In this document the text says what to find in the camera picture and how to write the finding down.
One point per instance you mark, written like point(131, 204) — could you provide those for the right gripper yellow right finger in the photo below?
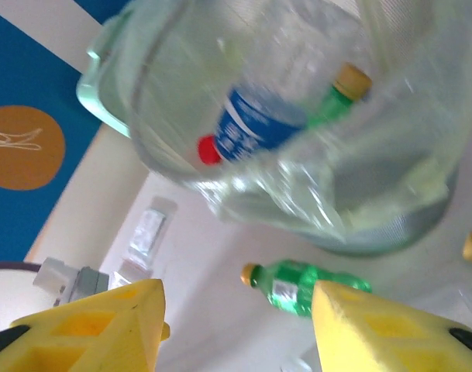
point(375, 341)

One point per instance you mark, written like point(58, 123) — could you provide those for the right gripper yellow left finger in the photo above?
point(84, 341)

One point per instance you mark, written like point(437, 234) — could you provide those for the blue label clear bottle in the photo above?
point(255, 124)

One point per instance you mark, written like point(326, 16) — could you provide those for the clear plastic bin liner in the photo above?
point(282, 201)

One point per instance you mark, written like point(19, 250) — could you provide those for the small clear plastic packet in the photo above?
point(150, 228)

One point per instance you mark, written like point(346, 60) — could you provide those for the mint green plastic case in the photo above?
point(100, 100)

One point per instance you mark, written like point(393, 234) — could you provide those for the grey white wall fixture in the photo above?
point(73, 281)

